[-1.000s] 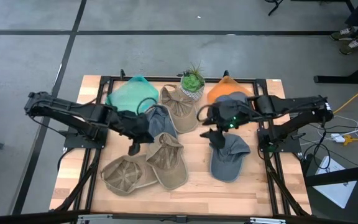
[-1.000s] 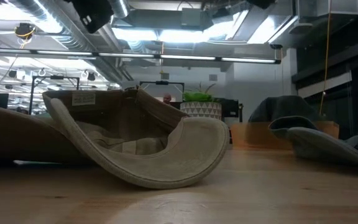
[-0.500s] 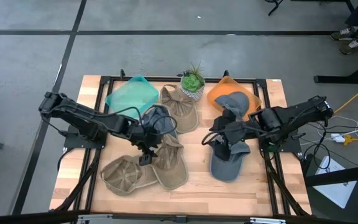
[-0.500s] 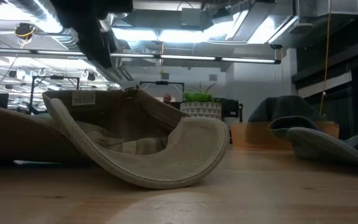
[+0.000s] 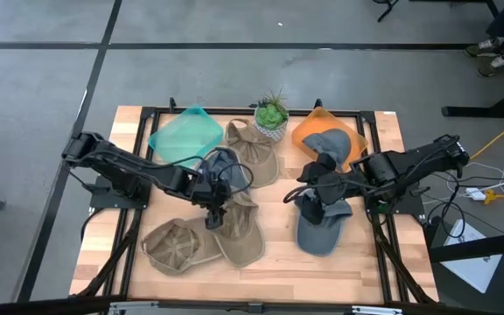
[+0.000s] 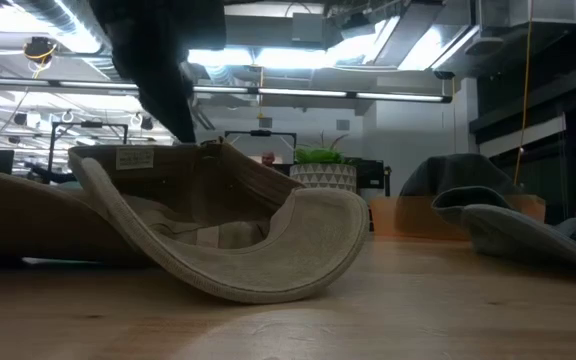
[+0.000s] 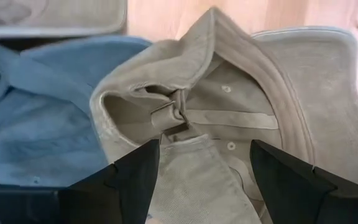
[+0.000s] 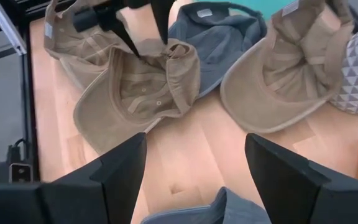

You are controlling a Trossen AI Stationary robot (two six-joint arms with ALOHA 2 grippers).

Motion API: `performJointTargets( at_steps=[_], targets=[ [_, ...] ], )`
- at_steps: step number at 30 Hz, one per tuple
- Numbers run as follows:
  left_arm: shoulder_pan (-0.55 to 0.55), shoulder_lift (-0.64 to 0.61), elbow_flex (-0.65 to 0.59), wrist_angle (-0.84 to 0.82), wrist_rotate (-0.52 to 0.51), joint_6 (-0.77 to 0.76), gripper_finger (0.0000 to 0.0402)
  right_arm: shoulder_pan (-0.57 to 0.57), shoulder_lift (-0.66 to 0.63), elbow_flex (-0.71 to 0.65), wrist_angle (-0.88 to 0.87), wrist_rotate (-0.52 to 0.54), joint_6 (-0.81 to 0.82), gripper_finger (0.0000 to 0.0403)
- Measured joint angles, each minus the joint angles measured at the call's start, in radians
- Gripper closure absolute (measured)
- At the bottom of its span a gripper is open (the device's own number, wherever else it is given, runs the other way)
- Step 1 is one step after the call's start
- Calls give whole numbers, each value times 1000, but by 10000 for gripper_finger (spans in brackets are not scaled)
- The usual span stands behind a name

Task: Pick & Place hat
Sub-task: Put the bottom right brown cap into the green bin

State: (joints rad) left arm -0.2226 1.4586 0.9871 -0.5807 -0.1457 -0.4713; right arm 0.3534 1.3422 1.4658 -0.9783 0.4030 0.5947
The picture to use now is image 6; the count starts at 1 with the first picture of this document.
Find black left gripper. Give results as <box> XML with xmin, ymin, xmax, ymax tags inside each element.
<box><xmin>90</xmin><ymin>0</ymin><xmax>227</xmax><ymax>144</ymax></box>

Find grey baseball cap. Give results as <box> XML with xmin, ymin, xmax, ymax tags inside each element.
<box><xmin>431</xmin><ymin>185</ymin><xmax>576</xmax><ymax>274</ymax></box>
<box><xmin>398</xmin><ymin>153</ymin><xmax>525</xmax><ymax>197</ymax></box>

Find long ceiling light strip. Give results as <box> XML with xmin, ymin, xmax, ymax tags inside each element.
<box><xmin>0</xmin><ymin>77</ymin><xmax>453</xmax><ymax>104</ymax></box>

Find grey ceiling junction box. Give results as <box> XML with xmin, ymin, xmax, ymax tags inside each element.
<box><xmin>291</xmin><ymin>12</ymin><xmax>325</xmax><ymax>44</ymax></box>

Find green potted plant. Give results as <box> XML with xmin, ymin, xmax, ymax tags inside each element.
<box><xmin>293</xmin><ymin>130</ymin><xmax>357</xmax><ymax>165</ymax></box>

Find white geometric plant pot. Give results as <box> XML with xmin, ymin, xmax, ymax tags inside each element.
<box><xmin>289</xmin><ymin>163</ymin><xmax>358</xmax><ymax>195</ymax></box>

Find black box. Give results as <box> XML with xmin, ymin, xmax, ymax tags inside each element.
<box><xmin>355</xmin><ymin>158</ymin><xmax>387</xmax><ymax>190</ymax></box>

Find black frame stand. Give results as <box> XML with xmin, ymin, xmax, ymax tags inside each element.
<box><xmin>47</xmin><ymin>121</ymin><xmax>129</xmax><ymax>174</ymax></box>
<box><xmin>224</xmin><ymin>129</ymin><xmax>298</xmax><ymax>151</ymax></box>

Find round silver ventilation duct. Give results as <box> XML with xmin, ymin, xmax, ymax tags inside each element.
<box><xmin>12</xmin><ymin>0</ymin><xmax>124</xmax><ymax>81</ymax></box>

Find ceiling cable reel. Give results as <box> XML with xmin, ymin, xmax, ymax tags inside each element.
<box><xmin>22</xmin><ymin>35</ymin><xmax>58</xmax><ymax>65</ymax></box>

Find rectangular silver ceiling duct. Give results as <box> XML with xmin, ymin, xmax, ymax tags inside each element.
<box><xmin>367</xmin><ymin>14</ymin><xmax>482</xmax><ymax>71</ymax></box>

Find yellow hanging cable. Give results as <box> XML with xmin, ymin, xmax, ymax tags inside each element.
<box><xmin>512</xmin><ymin>0</ymin><xmax>534</xmax><ymax>186</ymax></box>

